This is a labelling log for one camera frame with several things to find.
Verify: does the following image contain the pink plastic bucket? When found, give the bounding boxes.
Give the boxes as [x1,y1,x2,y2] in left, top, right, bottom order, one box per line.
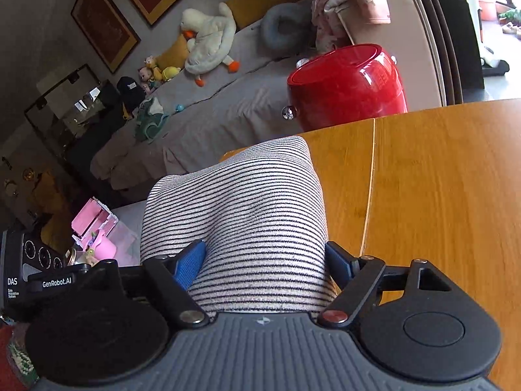
[476,0,498,21]

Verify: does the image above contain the pink toy box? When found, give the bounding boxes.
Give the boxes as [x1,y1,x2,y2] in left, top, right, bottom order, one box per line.
[71,196,120,249]

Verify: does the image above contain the grey neck pillow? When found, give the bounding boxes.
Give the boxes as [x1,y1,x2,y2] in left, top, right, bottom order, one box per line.
[260,3,316,50]

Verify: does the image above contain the red patterned clothing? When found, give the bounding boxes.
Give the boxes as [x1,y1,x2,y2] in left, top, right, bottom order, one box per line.
[0,322,39,391]

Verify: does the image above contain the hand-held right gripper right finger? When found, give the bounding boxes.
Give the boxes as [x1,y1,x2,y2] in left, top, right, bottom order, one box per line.
[317,240,453,330]

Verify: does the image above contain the dark brown curtain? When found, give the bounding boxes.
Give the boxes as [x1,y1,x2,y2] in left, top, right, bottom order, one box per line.
[401,0,485,107]

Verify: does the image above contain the glass cabinet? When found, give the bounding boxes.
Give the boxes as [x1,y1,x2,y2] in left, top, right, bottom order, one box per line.
[24,64,125,164]

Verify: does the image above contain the red glossy round stool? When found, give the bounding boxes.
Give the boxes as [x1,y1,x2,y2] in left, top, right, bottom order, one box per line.
[282,44,408,132]

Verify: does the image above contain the grey covered sofa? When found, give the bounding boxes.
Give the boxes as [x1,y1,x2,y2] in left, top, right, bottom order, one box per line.
[90,0,346,202]

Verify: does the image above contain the green cloth toy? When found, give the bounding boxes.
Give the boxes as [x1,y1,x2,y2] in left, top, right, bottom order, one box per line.
[134,97,169,144]

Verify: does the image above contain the black plush toy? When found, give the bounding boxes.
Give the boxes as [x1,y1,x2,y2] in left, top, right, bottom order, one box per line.
[117,76,146,120]

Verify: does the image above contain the yellow pillow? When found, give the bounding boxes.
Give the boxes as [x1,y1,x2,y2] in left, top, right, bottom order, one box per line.
[157,35,192,72]

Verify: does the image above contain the grey striped pants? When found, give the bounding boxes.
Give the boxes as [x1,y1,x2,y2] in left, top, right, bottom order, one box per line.
[140,136,338,318]

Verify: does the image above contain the white upright appliance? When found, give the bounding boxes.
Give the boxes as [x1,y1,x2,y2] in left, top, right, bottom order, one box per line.
[456,0,510,77]

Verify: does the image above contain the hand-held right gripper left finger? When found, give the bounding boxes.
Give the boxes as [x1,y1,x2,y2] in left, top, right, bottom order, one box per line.
[92,239,211,329]

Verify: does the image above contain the cardboard box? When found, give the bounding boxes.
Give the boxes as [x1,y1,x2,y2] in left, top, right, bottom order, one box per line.
[340,0,446,109]

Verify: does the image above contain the small plush toys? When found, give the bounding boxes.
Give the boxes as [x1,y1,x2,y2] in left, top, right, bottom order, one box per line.
[138,67,157,90]

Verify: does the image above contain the white goose plush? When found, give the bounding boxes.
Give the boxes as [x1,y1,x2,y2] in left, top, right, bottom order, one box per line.
[180,3,241,87]

